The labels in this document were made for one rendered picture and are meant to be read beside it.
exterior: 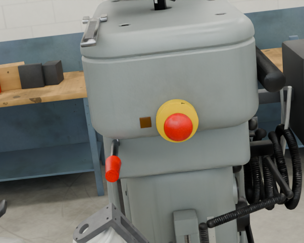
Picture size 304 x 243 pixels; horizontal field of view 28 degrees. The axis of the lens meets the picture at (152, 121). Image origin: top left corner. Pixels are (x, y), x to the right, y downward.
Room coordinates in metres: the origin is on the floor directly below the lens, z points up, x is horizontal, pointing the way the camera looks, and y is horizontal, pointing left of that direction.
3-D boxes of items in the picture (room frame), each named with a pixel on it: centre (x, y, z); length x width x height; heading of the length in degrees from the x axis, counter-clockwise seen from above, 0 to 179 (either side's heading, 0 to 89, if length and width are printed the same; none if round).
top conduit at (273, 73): (1.08, -0.19, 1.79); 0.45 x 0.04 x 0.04; 179
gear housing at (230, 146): (1.09, -0.04, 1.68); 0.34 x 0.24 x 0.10; 179
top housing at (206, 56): (1.06, -0.04, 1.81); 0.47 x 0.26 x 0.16; 179
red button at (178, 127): (0.80, -0.04, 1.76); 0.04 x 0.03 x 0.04; 89
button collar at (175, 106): (0.82, -0.04, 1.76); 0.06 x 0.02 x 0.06; 89
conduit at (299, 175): (1.32, -0.24, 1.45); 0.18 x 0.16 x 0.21; 179
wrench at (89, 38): (0.89, 0.07, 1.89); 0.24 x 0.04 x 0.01; 1
